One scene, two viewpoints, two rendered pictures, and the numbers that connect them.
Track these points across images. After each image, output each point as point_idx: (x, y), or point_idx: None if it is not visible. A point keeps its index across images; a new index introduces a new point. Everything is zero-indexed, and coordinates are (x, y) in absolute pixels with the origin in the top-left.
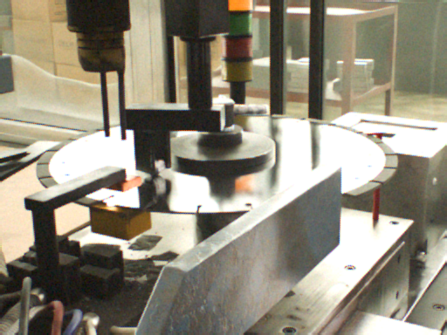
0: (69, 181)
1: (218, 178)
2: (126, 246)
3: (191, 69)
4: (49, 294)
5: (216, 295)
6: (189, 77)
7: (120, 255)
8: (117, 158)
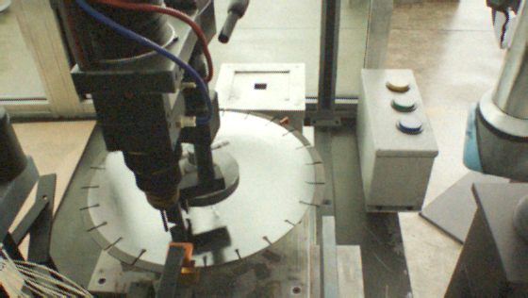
0: (164, 278)
1: (223, 210)
2: None
3: (201, 158)
4: None
5: None
6: (199, 163)
7: (193, 291)
8: (137, 205)
